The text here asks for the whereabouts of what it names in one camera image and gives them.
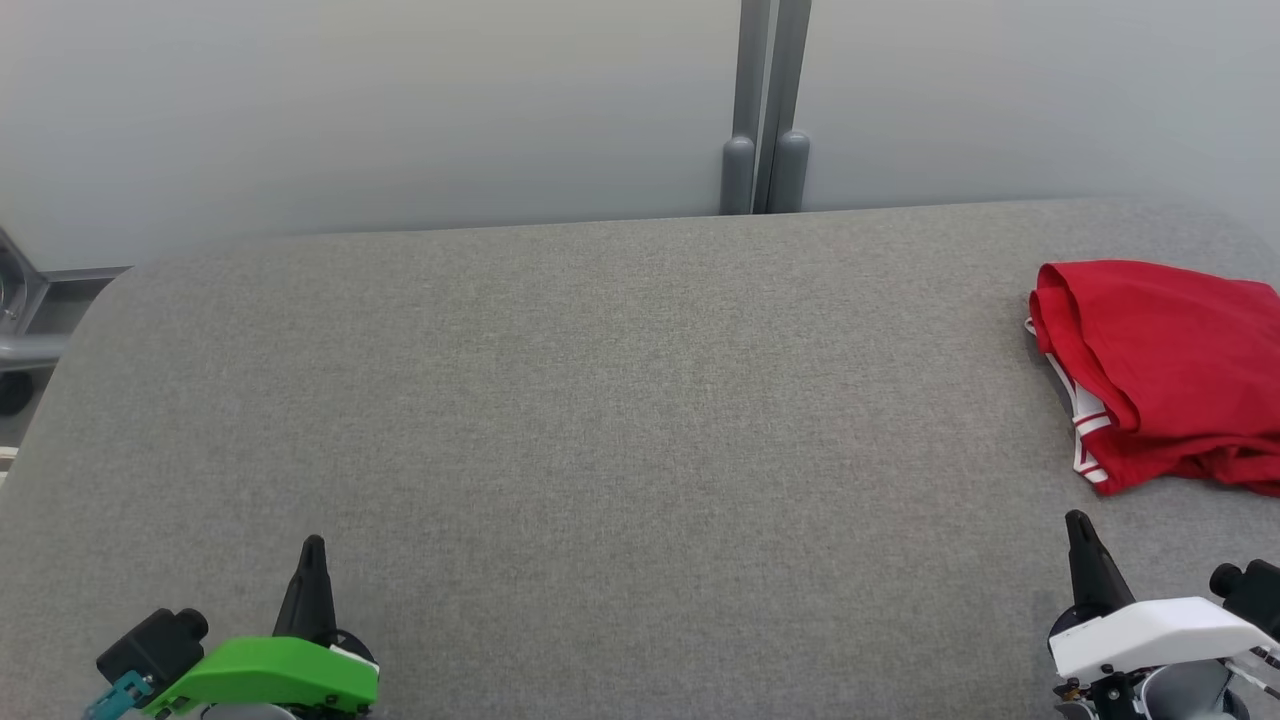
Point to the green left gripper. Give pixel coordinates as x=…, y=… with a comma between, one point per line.
x=270, y=670

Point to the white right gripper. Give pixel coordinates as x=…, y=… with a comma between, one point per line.
x=1150, y=635

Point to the red basketball jersey white trim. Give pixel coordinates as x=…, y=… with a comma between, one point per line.
x=1170, y=350

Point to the black caster wheel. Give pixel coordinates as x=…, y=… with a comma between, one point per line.
x=12, y=393

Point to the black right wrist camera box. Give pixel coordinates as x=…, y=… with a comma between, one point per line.
x=1255, y=600

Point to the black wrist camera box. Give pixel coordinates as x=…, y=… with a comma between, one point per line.
x=150, y=645
x=1255, y=600

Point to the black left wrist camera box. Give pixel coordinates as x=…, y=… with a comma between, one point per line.
x=150, y=645

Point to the grey metal cart frame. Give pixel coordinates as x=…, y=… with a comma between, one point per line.
x=30, y=320

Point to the grey partition post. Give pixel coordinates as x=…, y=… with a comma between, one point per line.
x=790, y=100
x=745, y=100

